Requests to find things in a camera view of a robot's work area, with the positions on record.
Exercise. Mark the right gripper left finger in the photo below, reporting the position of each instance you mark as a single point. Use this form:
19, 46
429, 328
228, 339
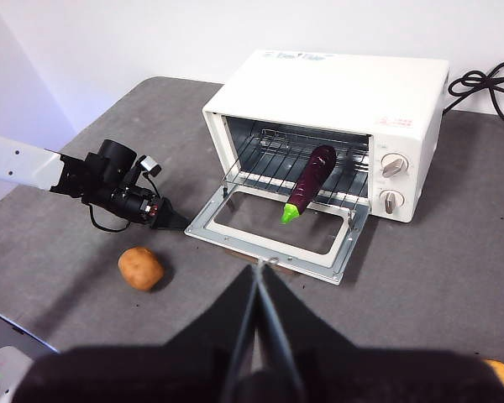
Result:
151, 373

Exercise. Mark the white rounded device housing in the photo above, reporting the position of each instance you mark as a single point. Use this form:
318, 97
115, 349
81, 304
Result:
4, 369

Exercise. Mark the purple eggplant with green stem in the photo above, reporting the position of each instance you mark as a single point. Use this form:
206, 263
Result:
313, 180

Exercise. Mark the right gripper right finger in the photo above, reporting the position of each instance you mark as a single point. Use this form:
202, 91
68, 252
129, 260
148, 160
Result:
382, 378

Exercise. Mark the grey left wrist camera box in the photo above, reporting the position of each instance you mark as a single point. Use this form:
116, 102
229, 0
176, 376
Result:
151, 164

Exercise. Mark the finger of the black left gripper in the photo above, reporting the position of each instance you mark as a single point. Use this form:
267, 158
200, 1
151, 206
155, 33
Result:
170, 220

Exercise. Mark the white Toshiba toaster oven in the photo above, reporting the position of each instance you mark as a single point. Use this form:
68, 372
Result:
327, 92

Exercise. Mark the beige oven knob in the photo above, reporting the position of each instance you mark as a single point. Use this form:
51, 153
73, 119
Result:
395, 164
390, 201

